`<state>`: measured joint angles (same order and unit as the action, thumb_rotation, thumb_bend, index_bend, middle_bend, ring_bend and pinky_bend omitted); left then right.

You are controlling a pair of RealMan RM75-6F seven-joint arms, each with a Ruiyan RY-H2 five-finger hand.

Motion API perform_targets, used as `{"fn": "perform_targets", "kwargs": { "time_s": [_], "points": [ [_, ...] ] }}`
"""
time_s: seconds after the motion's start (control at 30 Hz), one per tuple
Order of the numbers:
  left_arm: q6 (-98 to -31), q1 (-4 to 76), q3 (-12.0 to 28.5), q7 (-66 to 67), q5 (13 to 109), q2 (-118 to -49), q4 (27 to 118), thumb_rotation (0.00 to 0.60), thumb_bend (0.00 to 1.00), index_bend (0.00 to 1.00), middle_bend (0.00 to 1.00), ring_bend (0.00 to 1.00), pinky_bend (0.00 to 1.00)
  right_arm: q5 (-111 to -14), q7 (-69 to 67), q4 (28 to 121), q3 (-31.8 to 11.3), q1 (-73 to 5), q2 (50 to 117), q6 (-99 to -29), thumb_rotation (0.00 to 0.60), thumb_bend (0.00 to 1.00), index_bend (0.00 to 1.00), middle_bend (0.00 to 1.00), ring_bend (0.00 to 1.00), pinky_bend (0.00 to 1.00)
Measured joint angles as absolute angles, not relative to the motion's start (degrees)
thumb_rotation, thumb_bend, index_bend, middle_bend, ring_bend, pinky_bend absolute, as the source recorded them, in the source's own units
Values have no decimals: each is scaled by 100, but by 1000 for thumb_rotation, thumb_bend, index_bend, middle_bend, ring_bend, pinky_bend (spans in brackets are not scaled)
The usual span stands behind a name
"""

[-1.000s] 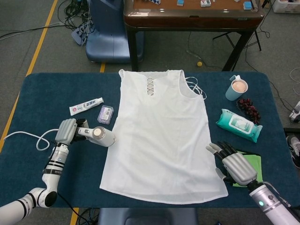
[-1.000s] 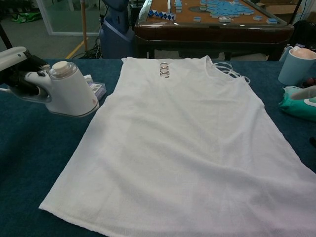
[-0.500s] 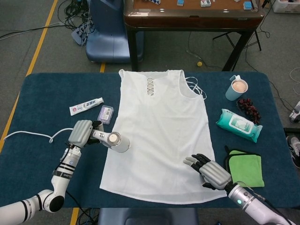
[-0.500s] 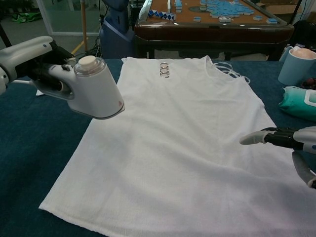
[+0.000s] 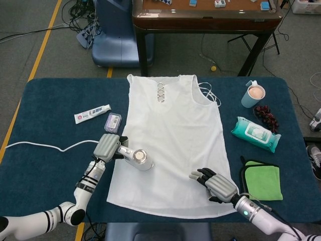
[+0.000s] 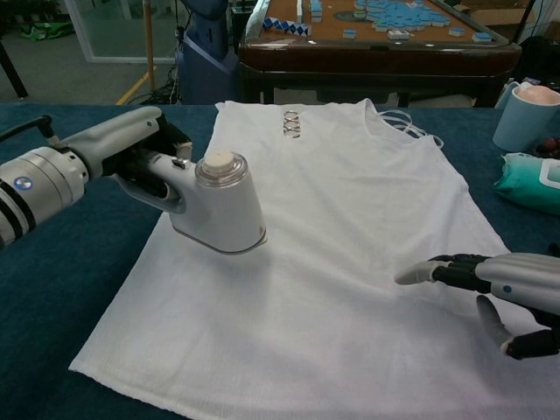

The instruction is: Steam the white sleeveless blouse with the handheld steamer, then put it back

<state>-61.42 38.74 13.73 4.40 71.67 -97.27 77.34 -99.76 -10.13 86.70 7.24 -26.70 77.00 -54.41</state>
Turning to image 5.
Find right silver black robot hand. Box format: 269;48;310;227
189;167;239;203

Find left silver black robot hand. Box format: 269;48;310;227
93;133;130;161

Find white handheld electronic device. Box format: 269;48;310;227
116;145;154;172

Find white cable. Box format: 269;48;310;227
5;140;101;153

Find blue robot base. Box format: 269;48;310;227
91;0;155;68

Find clear purple plastic box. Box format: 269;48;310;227
104;112;123;134

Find white toothpaste tube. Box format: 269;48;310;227
74;104;112;125

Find green microfibre cloth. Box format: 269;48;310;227
240;155;284;201

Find teal wet wipes pack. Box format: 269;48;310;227
230;116;282;153

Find dark blue table cover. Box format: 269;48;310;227
0;76;321;224

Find white sleeveless top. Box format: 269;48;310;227
106;73;245;219

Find blue robot chassis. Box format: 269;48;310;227
104;222;213;241

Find dark red grape bunch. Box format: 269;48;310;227
253;105;279;133

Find light blue cup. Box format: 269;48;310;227
241;79;266;108

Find grey white sneaker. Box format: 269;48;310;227
306;144;321;180

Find blue power strip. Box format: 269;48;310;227
76;25;96;48

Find grey white device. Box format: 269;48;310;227
308;107;321;133

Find brown mahjong table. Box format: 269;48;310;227
132;0;284;77

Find white storage box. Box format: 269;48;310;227
290;0;321;15

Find tangled black floor cables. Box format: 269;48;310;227
67;0;101;33

